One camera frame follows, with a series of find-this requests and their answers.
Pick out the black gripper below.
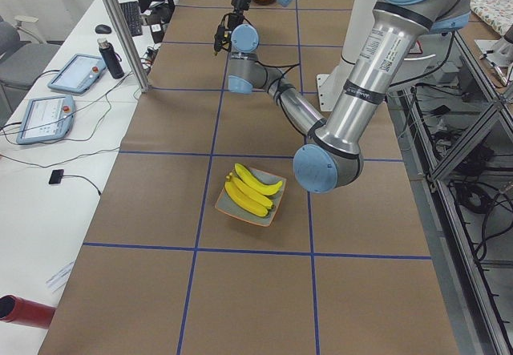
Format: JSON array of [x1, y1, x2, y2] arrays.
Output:
[[214, 24, 232, 55], [232, 0, 252, 15]]

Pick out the yellow plastic banana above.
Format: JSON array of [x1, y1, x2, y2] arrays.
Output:
[[224, 181, 269, 217], [225, 173, 274, 211]]

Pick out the grey square plate orange rim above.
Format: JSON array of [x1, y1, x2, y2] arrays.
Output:
[[215, 167, 287, 228]]

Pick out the black keyboard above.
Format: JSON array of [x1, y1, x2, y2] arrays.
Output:
[[119, 2, 143, 37]]

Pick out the black water bottle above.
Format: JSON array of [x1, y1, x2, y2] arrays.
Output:
[[97, 38, 124, 79]]

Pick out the black computer mouse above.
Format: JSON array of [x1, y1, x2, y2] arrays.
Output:
[[95, 24, 112, 34]]

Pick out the far blue teach pendant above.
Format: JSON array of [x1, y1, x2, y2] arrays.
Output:
[[47, 54, 106, 95]]

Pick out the blue teach pendant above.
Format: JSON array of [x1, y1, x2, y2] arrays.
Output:
[[47, 54, 106, 95], [16, 95, 75, 145]]

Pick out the near blue teach pendant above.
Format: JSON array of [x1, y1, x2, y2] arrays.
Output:
[[16, 95, 75, 145]]

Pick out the red cylinder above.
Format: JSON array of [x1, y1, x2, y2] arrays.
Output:
[[1, 295, 55, 329]]

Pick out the aluminium frame post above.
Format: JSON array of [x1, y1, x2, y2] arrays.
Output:
[[103, 0, 150, 93]]

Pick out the white camera stand pillar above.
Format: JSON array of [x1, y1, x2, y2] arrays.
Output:
[[317, 0, 377, 112]]

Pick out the small black box on cable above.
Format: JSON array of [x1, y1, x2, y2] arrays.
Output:
[[48, 169, 64, 185]]

